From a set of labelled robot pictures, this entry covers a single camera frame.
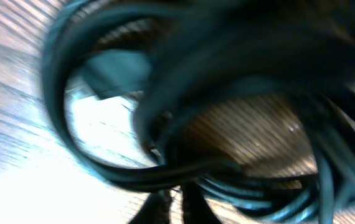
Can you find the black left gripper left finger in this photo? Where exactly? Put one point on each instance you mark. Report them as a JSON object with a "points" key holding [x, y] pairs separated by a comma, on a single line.
{"points": [[155, 210]]}

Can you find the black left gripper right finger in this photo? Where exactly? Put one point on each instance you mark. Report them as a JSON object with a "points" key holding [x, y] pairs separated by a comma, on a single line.
{"points": [[195, 209]]}

